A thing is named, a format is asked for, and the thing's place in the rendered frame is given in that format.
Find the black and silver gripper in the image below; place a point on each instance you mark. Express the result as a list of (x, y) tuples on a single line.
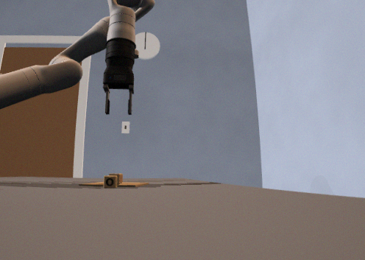
[(120, 58)]

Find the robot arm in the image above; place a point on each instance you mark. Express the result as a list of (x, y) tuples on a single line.
[(26, 83)]

